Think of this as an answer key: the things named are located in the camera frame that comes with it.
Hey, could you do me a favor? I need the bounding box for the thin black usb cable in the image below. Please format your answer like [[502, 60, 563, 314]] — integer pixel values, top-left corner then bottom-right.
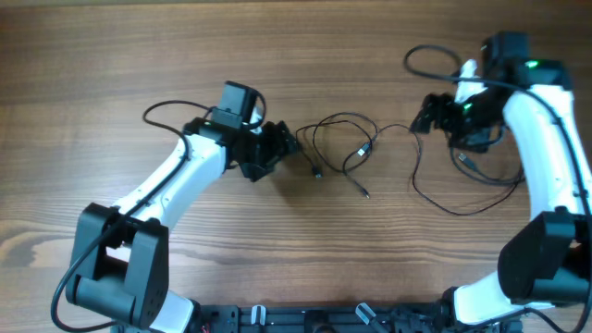
[[340, 122, 524, 217]]

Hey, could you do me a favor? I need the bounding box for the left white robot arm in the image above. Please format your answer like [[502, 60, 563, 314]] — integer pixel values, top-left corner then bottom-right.
[[50, 81, 298, 332]]

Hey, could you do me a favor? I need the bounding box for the black micro usb cable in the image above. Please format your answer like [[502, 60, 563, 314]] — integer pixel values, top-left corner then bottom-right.
[[294, 111, 380, 179]]

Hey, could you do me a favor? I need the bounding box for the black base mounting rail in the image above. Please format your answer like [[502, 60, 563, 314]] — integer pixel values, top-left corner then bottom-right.
[[110, 302, 524, 333]]

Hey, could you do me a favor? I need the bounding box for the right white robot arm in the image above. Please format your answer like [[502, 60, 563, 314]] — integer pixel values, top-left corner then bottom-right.
[[411, 31, 591, 332]]

